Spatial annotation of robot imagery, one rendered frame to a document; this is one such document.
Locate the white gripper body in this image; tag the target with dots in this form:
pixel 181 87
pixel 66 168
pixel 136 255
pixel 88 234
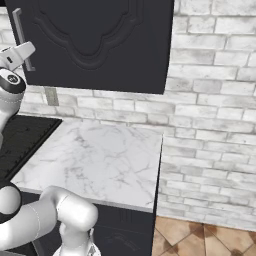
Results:
pixel 23 51

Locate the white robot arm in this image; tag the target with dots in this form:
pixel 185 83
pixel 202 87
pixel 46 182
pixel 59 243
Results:
pixel 31 216

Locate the black base cabinet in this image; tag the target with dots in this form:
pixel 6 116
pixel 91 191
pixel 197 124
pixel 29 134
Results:
pixel 126 230

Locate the black hob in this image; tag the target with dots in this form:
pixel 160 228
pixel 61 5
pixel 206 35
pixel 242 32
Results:
pixel 23 140

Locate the grey wall socket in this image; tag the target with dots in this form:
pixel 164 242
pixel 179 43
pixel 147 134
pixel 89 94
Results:
pixel 52 96

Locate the black wall cabinet door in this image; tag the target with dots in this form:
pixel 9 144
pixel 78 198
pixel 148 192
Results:
pixel 133 50

